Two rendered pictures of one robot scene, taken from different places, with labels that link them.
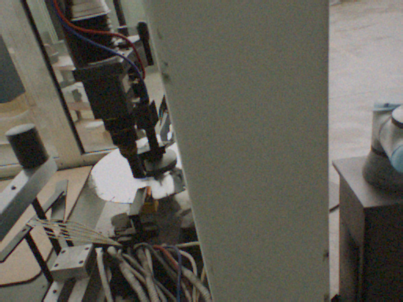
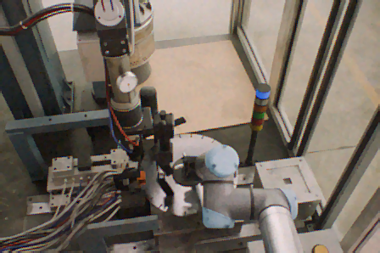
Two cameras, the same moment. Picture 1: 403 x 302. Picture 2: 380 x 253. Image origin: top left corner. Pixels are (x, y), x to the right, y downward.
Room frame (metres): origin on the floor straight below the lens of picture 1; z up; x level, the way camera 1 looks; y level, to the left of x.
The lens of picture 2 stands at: (0.55, -0.59, 2.00)
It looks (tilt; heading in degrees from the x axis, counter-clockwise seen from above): 49 degrees down; 74
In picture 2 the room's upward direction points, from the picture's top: straight up
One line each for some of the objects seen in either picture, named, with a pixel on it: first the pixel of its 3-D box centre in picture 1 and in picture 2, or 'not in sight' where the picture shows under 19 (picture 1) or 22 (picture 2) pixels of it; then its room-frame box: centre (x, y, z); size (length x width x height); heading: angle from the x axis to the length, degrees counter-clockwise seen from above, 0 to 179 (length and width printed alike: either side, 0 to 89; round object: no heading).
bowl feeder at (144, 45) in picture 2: not in sight; (122, 43); (0.66, 0.90, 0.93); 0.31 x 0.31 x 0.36
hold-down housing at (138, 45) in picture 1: (136, 80); (164, 137); (0.68, 0.09, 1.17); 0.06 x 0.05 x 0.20; 165
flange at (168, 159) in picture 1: (153, 157); (188, 169); (0.75, 0.11, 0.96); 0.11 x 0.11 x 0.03
